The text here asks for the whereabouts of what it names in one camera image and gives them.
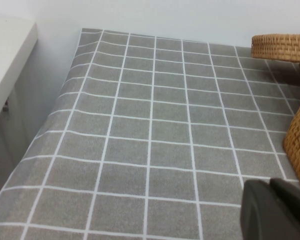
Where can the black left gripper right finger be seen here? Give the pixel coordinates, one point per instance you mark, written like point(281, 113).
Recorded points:
point(296, 197)

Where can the white side table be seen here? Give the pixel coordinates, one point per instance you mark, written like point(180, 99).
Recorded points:
point(10, 62)

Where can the grey white-grid tablecloth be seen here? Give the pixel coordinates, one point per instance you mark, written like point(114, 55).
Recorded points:
point(140, 125)

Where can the woven rattan basket lid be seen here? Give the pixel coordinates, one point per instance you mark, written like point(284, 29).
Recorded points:
point(277, 47)

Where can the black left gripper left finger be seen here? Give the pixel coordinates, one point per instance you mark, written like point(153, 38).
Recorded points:
point(262, 215)

